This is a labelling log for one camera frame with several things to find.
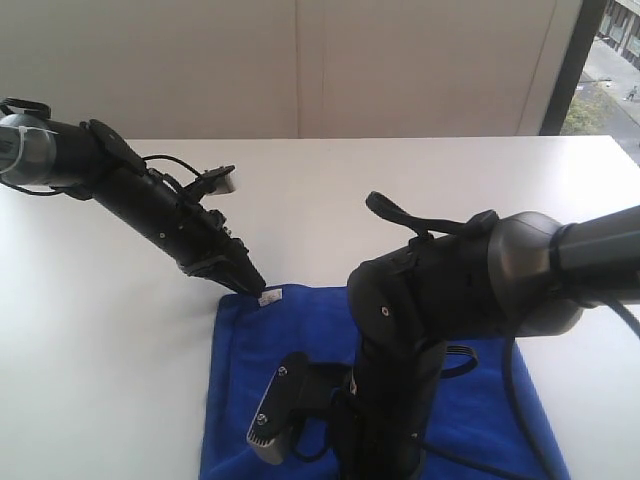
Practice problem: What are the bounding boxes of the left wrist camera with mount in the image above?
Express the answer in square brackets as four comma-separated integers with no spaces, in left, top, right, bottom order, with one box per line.
[184,165,236,202]

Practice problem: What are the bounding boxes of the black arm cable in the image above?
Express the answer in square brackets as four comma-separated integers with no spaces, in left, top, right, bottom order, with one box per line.
[0,97,51,121]
[289,191,640,480]

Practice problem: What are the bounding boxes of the blue microfibre cloth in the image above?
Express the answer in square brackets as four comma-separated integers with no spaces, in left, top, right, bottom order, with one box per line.
[200,285,569,479]

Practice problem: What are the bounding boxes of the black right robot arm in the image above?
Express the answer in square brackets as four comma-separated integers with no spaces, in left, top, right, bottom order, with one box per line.
[339,192,639,479]

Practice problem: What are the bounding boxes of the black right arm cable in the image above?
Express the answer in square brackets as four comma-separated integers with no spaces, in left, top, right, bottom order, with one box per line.
[289,191,640,480]

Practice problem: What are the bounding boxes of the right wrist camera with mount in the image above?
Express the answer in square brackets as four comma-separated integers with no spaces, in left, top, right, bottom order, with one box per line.
[246,352,351,465]

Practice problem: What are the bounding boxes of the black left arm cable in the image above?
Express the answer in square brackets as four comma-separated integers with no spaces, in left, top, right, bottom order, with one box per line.
[0,97,51,121]

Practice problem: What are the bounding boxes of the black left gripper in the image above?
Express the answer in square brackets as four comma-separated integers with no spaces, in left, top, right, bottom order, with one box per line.
[92,168,264,295]

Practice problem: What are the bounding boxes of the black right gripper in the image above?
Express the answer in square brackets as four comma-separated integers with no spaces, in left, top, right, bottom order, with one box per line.
[339,339,447,479]

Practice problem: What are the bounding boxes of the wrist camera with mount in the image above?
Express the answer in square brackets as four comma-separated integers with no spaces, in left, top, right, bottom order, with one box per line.
[246,352,351,465]
[184,165,236,202]

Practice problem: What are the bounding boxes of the dark window frame post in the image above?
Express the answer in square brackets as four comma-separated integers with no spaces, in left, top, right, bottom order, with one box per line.
[539,0,607,136]

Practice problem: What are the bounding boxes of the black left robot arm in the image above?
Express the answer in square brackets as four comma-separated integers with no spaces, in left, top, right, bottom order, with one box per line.
[1,112,265,297]

